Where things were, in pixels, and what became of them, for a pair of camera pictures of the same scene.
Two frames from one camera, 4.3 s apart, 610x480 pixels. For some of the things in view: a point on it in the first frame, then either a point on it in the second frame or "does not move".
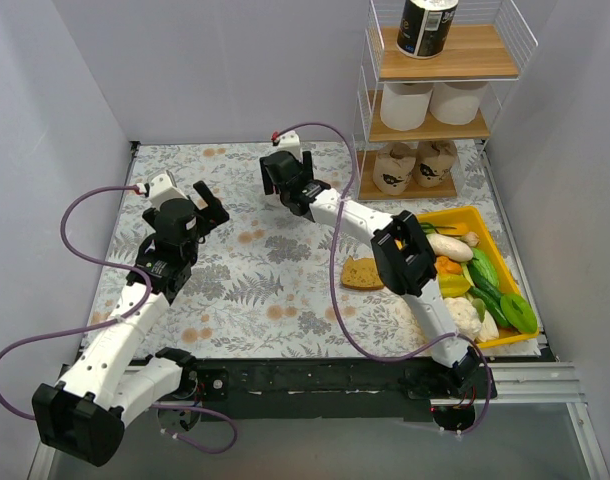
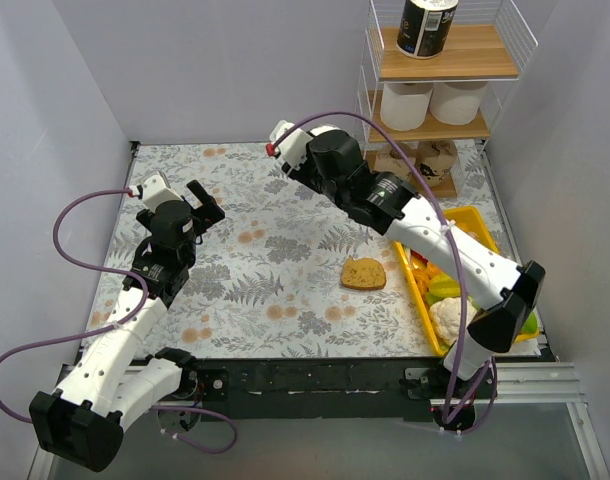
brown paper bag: [393, 166] does not move
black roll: [424, 27] does not move
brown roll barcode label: [434, 162] does not move
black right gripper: [287, 177] to [295, 170]
